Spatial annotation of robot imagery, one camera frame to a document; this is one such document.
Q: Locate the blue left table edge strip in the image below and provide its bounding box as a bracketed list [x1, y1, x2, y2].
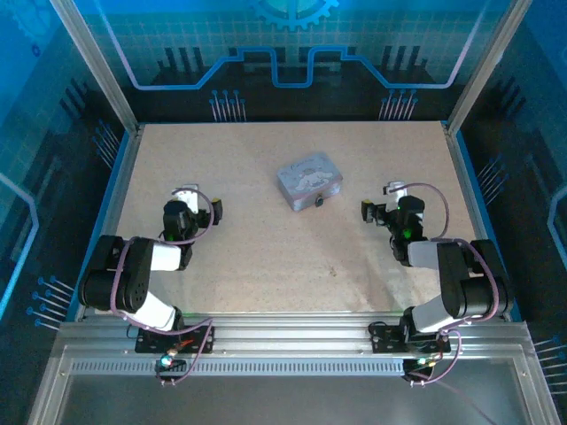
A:
[66, 130, 134, 321]

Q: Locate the blue table edge strip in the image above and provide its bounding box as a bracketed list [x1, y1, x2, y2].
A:
[66, 130, 134, 321]
[454, 130, 524, 322]

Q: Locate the blue right table edge strip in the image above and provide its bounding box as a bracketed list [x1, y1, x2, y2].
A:
[454, 130, 524, 322]

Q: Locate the black left board with LEDs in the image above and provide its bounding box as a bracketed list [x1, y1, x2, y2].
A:
[154, 352, 187, 376]

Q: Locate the black board with leds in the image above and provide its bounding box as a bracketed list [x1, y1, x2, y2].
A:
[401, 356, 438, 377]
[154, 352, 187, 376]

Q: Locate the black right board with LEDs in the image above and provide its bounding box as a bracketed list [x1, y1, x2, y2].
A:
[401, 356, 438, 377]

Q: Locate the grey metal panel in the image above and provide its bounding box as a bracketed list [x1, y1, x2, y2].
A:
[28, 344, 562, 425]

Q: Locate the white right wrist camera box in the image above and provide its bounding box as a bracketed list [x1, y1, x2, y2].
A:
[383, 180, 407, 209]

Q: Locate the aluminium right side rail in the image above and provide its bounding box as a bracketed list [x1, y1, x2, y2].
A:
[441, 121, 510, 321]

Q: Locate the aluminium left side rail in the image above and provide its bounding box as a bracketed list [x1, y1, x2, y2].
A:
[74, 125, 146, 321]

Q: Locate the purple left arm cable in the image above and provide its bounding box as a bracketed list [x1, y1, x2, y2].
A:
[109, 186, 217, 387]

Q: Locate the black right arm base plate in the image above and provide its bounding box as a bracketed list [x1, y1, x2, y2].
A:
[368, 321, 452, 354]

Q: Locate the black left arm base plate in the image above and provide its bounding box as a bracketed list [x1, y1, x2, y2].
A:
[135, 324, 217, 354]

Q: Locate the aluminium mounting rail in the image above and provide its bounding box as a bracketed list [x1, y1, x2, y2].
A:
[57, 312, 532, 360]

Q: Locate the aluminium left frame post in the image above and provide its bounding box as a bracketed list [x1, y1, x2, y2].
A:
[49, 0, 144, 135]

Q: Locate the aluminium frame post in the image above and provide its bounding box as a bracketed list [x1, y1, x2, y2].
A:
[445, 0, 533, 135]
[49, 0, 144, 135]

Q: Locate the slotted grey cable duct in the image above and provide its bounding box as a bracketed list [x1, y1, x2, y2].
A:
[69, 359, 407, 375]

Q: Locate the aluminium right frame post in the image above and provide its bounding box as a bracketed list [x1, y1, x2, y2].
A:
[445, 0, 533, 135]

